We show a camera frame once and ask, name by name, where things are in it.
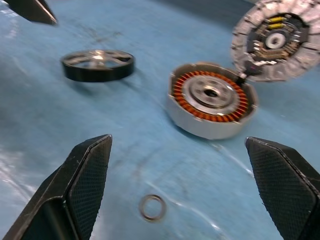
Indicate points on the silver stator housing copper windings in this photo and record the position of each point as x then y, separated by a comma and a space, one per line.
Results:
210, 130

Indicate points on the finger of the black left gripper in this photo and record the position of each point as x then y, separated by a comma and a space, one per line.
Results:
32, 11

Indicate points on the black-rimmed silver spoked rotor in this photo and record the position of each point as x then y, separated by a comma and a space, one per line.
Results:
75, 73

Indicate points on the grey housing with circuit board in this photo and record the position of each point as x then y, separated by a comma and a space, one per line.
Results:
240, 40

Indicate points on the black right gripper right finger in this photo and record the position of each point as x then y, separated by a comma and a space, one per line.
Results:
285, 185

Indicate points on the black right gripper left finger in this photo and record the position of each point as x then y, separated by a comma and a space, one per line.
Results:
82, 185

